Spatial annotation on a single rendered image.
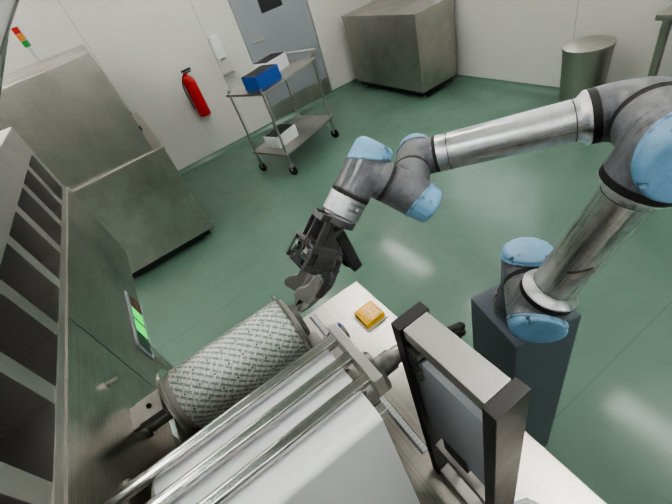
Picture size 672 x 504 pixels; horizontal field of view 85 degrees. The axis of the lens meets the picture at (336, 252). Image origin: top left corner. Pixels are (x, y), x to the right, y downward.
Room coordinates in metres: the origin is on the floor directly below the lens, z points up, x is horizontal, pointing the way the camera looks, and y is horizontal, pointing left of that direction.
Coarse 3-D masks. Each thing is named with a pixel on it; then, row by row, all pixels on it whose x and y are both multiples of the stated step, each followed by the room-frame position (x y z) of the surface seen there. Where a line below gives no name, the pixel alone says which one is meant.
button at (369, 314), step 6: (366, 306) 0.76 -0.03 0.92; (372, 306) 0.76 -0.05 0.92; (354, 312) 0.76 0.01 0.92; (360, 312) 0.75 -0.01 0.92; (366, 312) 0.74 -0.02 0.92; (372, 312) 0.73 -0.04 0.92; (378, 312) 0.73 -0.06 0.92; (360, 318) 0.73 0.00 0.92; (366, 318) 0.72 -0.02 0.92; (372, 318) 0.71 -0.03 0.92; (378, 318) 0.71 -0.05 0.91; (366, 324) 0.70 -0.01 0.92; (372, 324) 0.70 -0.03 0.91
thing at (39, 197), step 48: (0, 144) 1.03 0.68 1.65; (0, 192) 0.78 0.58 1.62; (48, 192) 1.06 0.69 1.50; (0, 240) 0.62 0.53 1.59; (48, 240) 0.78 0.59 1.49; (0, 288) 0.50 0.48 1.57; (48, 288) 0.63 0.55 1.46; (0, 336) 0.47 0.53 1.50; (48, 336) 0.48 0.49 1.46; (0, 384) 0.34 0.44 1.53; (48, 384) 0.37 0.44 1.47; (0, 432) 0.32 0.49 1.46; (48, 432) 0.30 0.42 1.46; (0, 480) 0.21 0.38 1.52; (48, 480) 0.24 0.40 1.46
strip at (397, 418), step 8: (312, 320) 0.81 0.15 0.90; (320, 328) 0.77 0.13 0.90; (384, 400) 0.47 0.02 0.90; (392, 408) 0.44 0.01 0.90; (392, 416) 0.42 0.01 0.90; (400, 416) 0.42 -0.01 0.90; (400, 424) 0.40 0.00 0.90; (408, 424) 0.39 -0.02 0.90; (408, 432) 0.37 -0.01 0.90; (416, 440) 0.35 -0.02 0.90; (416, 448) 0.33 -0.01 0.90; (424, 448) 0.33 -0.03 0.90
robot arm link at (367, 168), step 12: (360, 144) 0.61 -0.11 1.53; (372, 144) 0.59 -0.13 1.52; (348, 156) 0.61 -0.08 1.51; (360, 156) 0.59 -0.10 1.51; (372, 156) 0.58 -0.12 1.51; (384, 156) 0.59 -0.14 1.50; (348, 168) 0.59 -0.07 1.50; (360, 168) 0.58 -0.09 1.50; (372, 168) 0.58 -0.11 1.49; (384, 168) 0.58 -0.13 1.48; (336, 180) 0.60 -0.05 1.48; (348, 180) 0.58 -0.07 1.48; (360, 180) 0.57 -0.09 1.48; (372, 180) 0.57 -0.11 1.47; (384, 180) 0.56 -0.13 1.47; (348, 192) 0.57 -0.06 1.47; (360, 192) 0.56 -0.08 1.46; (372, 192) 0.57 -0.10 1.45
